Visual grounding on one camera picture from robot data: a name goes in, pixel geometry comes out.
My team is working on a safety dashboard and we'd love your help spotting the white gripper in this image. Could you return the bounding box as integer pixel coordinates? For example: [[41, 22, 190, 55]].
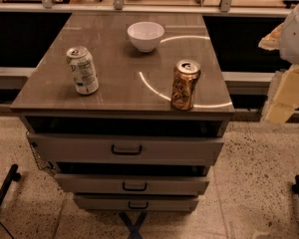
[[258, 4, 299, 124]]

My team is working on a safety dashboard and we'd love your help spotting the orange soda can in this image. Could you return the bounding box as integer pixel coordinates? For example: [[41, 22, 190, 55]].
[[171, 59, 201, 111]]

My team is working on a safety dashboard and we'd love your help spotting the white green 7up can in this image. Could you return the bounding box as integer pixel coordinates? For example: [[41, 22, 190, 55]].
[[66, 46, 99, 95]]

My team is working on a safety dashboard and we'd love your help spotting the white bowl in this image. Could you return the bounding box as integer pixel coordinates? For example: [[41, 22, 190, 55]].
[[128, 22, 164, 53]]

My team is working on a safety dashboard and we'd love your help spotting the top grey drawer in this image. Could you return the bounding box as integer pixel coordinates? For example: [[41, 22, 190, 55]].
[[29, 133, 223, 166]]

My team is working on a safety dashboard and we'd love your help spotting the grey drawer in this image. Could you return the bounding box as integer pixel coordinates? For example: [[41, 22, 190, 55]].
[[29, 133, 223, 166], [55, 173, 209, 195], [74, 194, 198, 212]]

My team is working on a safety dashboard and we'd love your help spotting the middle grey drawer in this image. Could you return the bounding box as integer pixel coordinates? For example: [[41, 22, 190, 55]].
[[55, 173, 209, 195]]

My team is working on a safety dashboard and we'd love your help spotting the bottom grey drawer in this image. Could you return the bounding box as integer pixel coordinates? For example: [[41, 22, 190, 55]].
[[74, 194, 198, 212]]

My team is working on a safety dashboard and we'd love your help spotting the black left base leg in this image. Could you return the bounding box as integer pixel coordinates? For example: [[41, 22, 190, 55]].
[[0, 164, 21, 207]]

